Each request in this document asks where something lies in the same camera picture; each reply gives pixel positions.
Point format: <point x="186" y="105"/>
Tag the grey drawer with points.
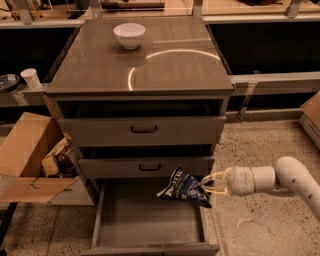
<point x="116" y="131"/>
<point x="132" y="221"/>
<point x="129" y="167"/>

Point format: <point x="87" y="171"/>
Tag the middle grey drawer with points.
<point x="129" y="167"/>

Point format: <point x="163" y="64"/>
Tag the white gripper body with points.
<point x="239" y="181"/>

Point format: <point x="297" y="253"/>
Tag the black top drawer handle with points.
<point x="145" y="130"/>

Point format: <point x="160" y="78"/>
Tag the bottom grey drawer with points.
<point x="132" y="221"/>

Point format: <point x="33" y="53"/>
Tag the blue chip bag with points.
<point x="184" y="187"/>

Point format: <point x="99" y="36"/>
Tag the snack bags in box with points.
<point x="58" y="163"/>

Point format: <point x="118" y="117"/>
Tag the top grey drawer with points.
<point x="116" y="131"/>

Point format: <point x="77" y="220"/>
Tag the dark round dish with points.
<point x="8" y="82"/>

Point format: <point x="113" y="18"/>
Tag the white ceramic bowl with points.
<point x="129" y="35"/>

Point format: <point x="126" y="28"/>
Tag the black drawer handle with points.
<point x="145" y="130"/>
<point x="146" y="168"/>

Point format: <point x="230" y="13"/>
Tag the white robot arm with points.
<point x="287" y="177"/>

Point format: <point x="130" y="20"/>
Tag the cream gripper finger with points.
<point x="215" y="178"/>
<point x="213" y="191"/>

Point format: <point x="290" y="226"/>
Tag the cardboard box at right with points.
<point x="310" y="119"/>

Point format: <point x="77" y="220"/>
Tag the white paper cup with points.
<point x="31" y="78"/>

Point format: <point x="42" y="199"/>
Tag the open cardboard box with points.
<point x="21" y="153"/>

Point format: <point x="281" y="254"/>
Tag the black middle drawer handle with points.
<point x="146" y="168"/>

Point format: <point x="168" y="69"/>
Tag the grey drawer cabinet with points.
<point x="175" y="72"/>

